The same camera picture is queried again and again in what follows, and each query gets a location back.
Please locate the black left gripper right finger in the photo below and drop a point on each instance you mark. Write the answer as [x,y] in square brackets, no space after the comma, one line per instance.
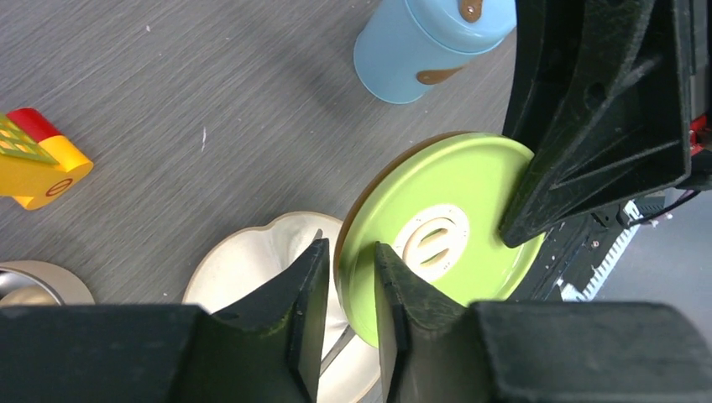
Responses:
[432,349]

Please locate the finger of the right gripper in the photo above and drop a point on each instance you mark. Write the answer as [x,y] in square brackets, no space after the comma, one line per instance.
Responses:
[601,95]

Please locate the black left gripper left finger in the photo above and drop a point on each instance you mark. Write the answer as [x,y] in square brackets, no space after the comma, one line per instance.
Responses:
[265,347]

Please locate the steel tongs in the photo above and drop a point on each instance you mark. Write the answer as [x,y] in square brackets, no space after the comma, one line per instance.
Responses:
[334,333]

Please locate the green round lid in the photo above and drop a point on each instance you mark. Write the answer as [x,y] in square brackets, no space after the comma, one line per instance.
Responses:
[439,206]

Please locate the light blue cylindrical canister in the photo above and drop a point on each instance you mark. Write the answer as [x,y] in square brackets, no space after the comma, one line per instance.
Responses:
[397,61]

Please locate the light blue lid with strap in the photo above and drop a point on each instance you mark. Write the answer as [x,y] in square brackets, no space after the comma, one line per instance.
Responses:
[466,26]

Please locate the steel lunch box bowl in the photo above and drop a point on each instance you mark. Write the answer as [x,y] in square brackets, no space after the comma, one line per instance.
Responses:
[38,283]

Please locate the cream divided plate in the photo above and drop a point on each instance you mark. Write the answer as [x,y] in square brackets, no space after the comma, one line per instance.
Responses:
[248,258]

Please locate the yellow red toy block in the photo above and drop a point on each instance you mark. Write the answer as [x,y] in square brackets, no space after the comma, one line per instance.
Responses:
[38,162]

